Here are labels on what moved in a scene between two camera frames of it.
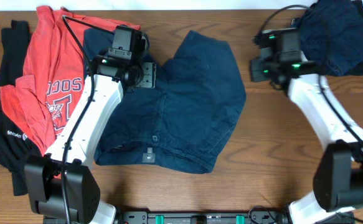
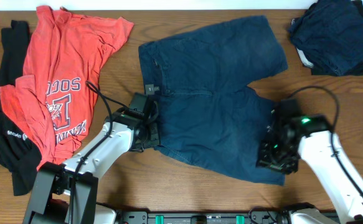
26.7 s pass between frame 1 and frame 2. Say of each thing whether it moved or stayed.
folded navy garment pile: stayed
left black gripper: moved
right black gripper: moved
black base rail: stayed
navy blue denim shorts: moved
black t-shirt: stayed
